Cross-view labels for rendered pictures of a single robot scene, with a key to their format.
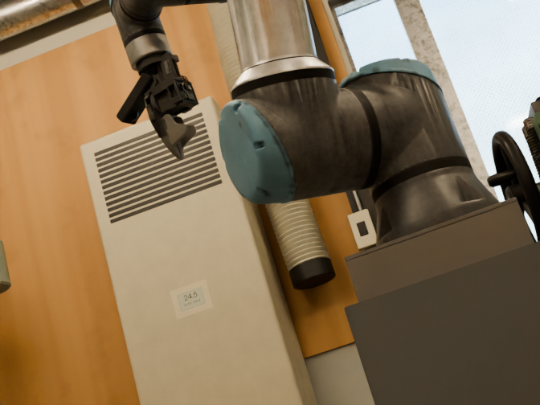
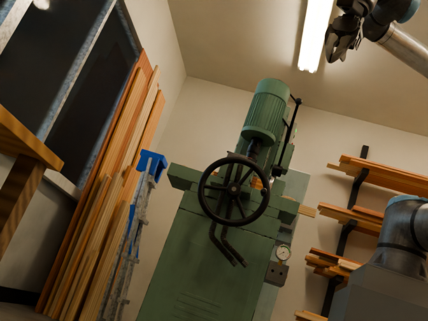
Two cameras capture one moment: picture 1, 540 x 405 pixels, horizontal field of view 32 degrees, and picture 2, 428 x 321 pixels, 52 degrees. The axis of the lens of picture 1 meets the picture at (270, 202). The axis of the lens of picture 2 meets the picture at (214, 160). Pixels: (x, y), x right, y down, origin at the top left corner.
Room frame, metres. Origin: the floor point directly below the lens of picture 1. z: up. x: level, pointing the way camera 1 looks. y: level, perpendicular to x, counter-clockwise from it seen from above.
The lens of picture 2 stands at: (1.89, 1.19, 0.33)
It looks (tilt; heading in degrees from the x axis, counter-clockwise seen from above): 19 degrees up; 273
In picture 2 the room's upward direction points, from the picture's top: 20 degrees clockwise
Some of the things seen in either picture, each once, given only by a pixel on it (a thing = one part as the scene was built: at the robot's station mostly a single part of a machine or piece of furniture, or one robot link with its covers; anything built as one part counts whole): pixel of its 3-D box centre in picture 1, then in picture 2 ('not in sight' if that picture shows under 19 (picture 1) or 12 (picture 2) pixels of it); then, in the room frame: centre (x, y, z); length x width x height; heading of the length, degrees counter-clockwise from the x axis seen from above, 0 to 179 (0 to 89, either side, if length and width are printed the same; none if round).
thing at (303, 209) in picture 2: not in sight; (258, 195); (1.74, -0.83, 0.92); 0.55 x 0.02 x 0.04; 175
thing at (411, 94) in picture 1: (395, 128); (409, 225); (1.29, -0.21, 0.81); 0.17 x 0.15 x 0.18; 114
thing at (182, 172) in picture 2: not in sight; (232, 191); (1.87, -0.73, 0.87); 0.61 x 0.30 x 0.06; 175
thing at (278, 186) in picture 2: not in sight; (274, 192); (1.66, -1.01, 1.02); 0.09 x 0.07 x 0.12; 175
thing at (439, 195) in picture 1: (431, 210); (398, 265); (1.30, -0.22, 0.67); 0.19 x 0.19 x 0.10
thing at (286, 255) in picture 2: not in sight; (282, 255); (1.60, -0.60, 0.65); 0.06 x 0.04 x 0.08; 175
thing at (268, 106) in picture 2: not in sight; (265, 113); (1.83, -0.84, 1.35); 0.18 x 0.18 x 0.31
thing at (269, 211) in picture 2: not in sight; (234, 206); (1.84, -0.78, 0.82); 0.40 x 0.21 x 0.04; 175
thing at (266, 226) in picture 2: not in sight; (229, 227); (1.82, -0.96, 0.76); 0.57 x 0.45 x 0.09; 85
